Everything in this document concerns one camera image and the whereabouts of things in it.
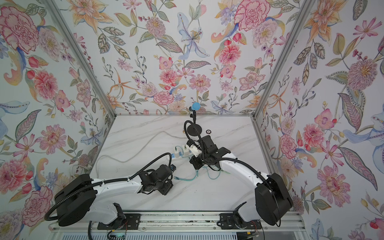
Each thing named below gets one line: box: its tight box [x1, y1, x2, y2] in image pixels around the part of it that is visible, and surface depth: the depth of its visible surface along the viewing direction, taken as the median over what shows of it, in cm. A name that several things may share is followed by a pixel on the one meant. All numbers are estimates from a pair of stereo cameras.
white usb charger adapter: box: [182, 144, 191, 157], surface depth 93 cm
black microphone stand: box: [187, 106, 202, 137], surface depth 113 cm
